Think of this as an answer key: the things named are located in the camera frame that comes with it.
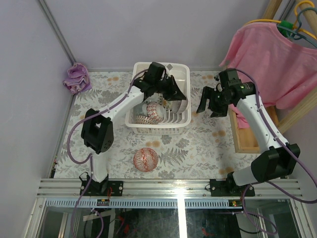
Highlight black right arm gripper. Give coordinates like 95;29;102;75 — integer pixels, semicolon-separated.
196;86;232;118

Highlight yellow flower ceramic bowl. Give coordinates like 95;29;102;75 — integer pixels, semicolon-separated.
162;99;172;110

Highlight purple glass bowl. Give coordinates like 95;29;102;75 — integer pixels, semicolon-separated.
171;100;188;114

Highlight red patterned ceramic bowl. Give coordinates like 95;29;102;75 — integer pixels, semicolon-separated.
147;103;165;123

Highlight tan patterned ceramic bowl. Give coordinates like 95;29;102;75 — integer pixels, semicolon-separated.
134;115;157;125

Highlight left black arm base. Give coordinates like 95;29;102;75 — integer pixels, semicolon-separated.
79;172;124;197

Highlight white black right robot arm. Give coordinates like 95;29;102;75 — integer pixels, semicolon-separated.
196;68;300;196

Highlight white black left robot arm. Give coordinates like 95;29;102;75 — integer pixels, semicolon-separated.
81;63;232;196

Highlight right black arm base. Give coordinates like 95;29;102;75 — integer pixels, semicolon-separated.
205;172;247;197

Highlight white plastic dish rack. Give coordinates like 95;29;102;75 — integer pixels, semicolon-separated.
125;62;191;135

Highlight floral table mat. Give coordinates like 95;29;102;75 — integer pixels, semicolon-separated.
54;71;256;179

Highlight red rimmed bottom bowl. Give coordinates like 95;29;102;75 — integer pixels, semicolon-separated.
133;148;159;172

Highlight pink t-shirt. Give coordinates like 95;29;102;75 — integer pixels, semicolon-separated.
219;22;317;129

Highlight crumpled purple cloth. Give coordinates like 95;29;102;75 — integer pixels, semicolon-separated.
63;62;92;95

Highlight green clothes hanger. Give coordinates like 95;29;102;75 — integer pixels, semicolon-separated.
276;7;317;49

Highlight yellow clothes hanger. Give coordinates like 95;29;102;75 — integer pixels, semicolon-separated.
245;0;317;40

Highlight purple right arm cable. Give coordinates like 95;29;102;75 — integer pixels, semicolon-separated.
214;68;317;234

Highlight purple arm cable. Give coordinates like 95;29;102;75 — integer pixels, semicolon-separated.
214;68;317;234
67;69;149;238

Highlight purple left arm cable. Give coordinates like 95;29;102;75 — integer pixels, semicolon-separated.
67;69;149;238

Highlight aluminium rail frame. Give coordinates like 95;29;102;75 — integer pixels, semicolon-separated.
24;178;317;238

